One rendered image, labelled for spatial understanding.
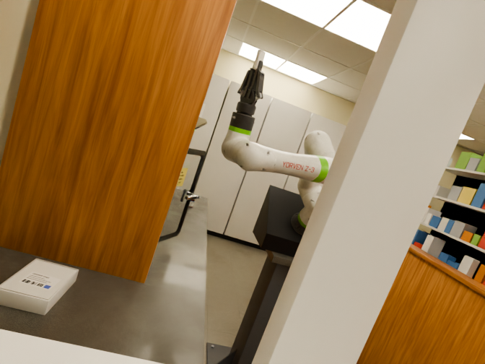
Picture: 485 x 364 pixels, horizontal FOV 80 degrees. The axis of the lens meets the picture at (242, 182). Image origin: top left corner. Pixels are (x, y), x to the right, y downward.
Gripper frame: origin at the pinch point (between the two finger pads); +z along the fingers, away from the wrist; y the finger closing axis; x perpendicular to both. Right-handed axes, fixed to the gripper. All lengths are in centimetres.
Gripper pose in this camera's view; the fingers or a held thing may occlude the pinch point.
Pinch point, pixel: (259, 60)
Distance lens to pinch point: 118.7
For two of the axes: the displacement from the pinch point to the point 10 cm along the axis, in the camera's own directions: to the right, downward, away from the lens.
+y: 6.4, 3.5, -6.8
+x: -7.1, -0.4, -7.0
